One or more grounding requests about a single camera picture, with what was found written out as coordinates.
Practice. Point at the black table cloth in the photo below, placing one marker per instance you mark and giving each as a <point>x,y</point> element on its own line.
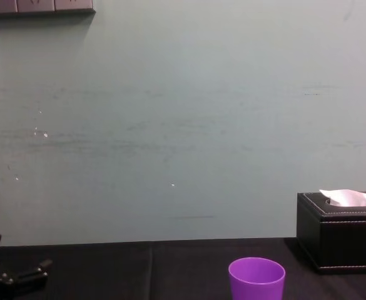
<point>139,272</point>

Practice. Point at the purple plastic cup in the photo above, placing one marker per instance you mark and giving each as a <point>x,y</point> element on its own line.
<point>254,289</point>

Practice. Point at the black leather tissue box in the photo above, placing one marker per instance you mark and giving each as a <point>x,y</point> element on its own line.
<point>342,243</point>

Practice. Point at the white paper tissue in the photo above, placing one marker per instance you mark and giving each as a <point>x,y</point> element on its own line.
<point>348,197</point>

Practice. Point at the grey wall socket panel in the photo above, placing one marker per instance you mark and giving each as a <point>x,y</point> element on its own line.
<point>38,5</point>

